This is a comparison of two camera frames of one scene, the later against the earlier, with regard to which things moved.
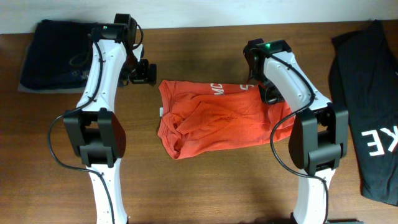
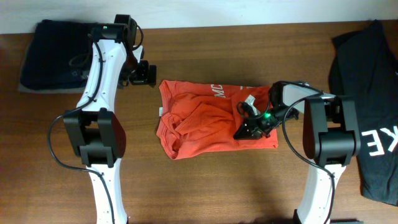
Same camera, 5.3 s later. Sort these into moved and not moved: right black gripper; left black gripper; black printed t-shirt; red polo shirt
Moved: right black gripper
Not moved: red polo shirt; black printed t-shirt; left black gripper
